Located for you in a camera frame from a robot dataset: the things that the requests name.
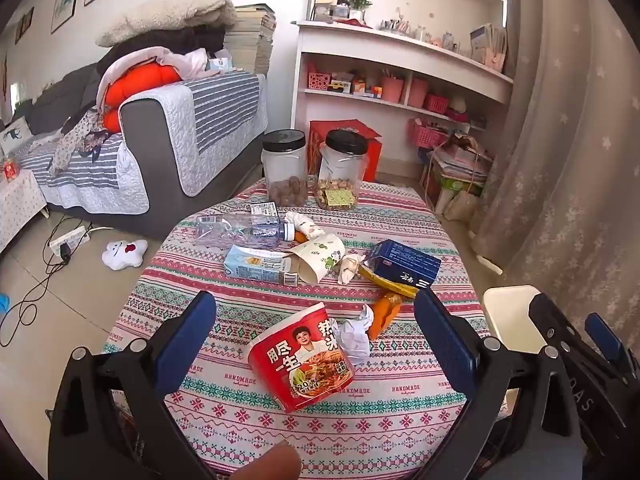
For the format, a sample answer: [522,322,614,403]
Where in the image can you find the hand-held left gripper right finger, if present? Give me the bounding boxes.
[414,287,585,480]

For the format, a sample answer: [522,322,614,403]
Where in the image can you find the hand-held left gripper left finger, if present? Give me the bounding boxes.
[47,289,218,480]

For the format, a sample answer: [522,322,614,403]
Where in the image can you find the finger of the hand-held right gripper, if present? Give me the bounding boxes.
[528,292,576,361]
[584,312,632,377]

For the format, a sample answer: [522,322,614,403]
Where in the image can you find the white plastic bin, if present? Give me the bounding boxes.
[482,285,551,356]

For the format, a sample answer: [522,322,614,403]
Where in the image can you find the light blue milk carton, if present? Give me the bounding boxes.
[223,244,301,286]

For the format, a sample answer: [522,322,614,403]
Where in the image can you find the clear plastic bottle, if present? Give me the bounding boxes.
[192,213,297,250]

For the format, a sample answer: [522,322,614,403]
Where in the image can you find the red instant noodle cup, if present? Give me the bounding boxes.
[247,302,356,415]

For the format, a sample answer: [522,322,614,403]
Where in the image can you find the floral paper cup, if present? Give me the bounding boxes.
[290,235,347,286]

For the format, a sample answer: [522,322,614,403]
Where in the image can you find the person's left hand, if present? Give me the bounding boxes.
[232,441,302,480]

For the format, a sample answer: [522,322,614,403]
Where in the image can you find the orange snack wrapper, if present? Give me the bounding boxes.
[367,292,403,341]

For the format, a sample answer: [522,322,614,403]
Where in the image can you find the yellow packet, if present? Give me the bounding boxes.
[357,264,418,297]

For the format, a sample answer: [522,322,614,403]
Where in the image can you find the blue cardboard box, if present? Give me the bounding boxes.
[367,239,442,288]

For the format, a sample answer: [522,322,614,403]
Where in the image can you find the crumpled white paper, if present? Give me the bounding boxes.
[334,305,376,366]

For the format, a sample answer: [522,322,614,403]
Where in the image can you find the white plush toy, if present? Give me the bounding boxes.
[101,239,149,272]

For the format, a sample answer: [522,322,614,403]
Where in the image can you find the crumpled white wrapper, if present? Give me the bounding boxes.
[337,254,368,286]

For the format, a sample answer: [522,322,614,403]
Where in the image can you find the beige cloth bag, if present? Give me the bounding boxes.
[444,192,481,222]

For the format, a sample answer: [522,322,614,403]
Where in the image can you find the white power strip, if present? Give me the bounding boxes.
[48,226,91,256]

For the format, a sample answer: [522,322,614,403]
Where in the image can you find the green tissue pack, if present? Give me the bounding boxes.
[440,177,483,196]

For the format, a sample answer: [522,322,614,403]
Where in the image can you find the crumpled white tissue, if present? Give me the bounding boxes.
[285,211,326,241]

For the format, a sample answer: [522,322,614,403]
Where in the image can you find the grey sofa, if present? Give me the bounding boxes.
[0,65,268,241]

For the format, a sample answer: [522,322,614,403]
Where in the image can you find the pile of boxes and papers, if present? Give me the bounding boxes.
[420,132,493,221]

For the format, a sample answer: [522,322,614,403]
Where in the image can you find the embroidered lace curtain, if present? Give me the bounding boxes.
[470,0,640,341]

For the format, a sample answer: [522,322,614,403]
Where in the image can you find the plastic jar with nuts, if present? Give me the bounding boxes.
[261,130,308,208]

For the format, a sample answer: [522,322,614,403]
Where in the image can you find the plastic jar with snacks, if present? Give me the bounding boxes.
[314,130,370,211]

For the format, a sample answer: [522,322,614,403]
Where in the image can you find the red cardboard box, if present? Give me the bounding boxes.
[309,119,383,183]

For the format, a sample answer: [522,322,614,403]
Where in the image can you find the large pink plastic basket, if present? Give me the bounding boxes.
[411,119,448,148]

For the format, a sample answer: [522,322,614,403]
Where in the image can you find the floral covered side table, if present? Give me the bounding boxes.
[0,157,48,253]

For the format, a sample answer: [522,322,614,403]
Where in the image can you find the floral garment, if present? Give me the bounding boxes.
[50,107,113,176]

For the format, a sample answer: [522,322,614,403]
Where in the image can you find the pink pot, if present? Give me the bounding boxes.
[407,79,430,107]
[381,76,405,102]

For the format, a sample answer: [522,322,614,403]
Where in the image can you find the orange cushion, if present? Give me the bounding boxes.
[102,62,182,131]

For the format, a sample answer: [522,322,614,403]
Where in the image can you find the pale pink garment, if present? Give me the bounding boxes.
[95,46,211,111]

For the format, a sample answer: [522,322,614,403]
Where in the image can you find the black garment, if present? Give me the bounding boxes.
[97,25,228,76]

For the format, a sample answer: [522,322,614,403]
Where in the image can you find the stack of books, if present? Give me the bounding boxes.
[222,4,277,77]

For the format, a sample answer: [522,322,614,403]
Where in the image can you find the white shelf unit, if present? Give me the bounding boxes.
[290,0,516,186]

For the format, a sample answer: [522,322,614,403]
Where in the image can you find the beige fleece blanket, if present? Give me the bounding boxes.
[95,0,238,48]

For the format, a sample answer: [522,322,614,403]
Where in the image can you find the black cable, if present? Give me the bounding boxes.
[0,255,68,348]

